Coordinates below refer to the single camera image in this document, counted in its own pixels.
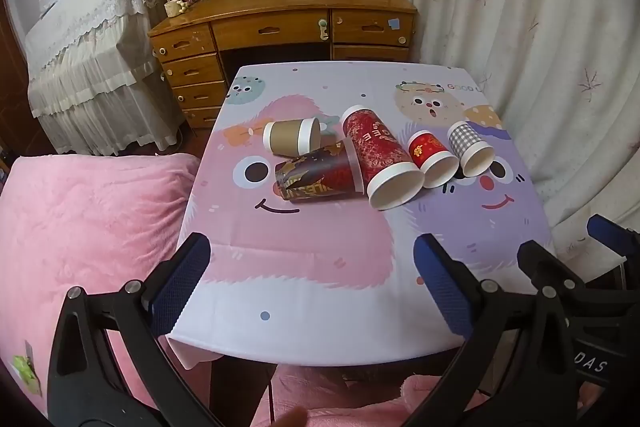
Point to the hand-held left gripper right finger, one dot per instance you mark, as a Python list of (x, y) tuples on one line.
[(442, 282)]

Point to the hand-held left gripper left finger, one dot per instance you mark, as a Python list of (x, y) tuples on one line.
[(177, 287)]

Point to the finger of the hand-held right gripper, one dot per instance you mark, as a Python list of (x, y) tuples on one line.
[(547, 264), (612, 234)]

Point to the small red paper cup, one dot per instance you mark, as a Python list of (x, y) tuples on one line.
[(427, 152)]

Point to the grey checked paper cup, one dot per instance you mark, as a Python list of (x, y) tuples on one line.
[(465, 142)]

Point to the large red paper cup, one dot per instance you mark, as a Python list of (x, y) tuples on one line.
[(377, 147)]

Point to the dark gold-print cup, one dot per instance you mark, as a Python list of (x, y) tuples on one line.
[(320, 174)]

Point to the brown paper cup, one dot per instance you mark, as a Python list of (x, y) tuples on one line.
[(287, 138)]

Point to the cream ceramic cup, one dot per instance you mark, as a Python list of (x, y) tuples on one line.
[(172, 8)]

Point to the pink fleece blanket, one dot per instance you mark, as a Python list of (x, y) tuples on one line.
[(90, 227)]

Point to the cartoon printed tablecloth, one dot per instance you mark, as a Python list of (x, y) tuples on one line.
[(320, 257)]

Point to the pink fleece clothing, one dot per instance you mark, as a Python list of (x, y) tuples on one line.
[(360, 399)]

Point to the green sticker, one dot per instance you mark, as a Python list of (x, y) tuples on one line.
[(25, 367)]

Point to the white floral curtain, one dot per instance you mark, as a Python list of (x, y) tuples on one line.
[(540, 32)]

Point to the lace-covered piano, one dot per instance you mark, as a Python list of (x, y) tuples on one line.
[(85, 57)]

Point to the blue sticker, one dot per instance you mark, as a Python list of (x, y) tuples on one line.
[(394, 23)]

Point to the green white drawer lock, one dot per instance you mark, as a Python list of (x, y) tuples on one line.
[(323, 29)]

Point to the wooden desk with drawers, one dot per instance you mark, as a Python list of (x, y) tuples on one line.
[(280, 14)]

